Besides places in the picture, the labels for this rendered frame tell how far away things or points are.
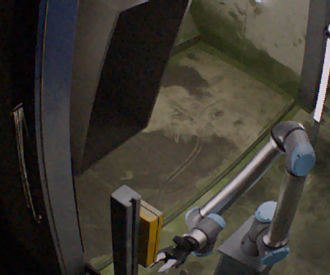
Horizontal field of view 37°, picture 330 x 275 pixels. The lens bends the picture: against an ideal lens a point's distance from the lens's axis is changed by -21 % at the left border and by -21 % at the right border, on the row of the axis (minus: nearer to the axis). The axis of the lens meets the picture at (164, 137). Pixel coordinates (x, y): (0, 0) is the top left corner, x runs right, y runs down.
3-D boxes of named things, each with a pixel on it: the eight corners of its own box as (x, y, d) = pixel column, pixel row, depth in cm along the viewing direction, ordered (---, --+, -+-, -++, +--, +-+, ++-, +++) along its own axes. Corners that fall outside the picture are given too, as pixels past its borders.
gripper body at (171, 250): (175, 270, 200) (195, 254, 207) (178, 259, 194) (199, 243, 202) (160, 261, 203) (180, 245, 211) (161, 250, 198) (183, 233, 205)
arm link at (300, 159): (280, 240, 248) (310, 123, 198) (286, 263, 235) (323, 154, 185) (253, 247, 246) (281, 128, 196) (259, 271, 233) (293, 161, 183)
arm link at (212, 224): (223, 232, 218) (229, 218, 211) (205, 250, 210) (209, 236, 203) (206, 223, 222) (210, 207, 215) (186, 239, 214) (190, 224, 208)
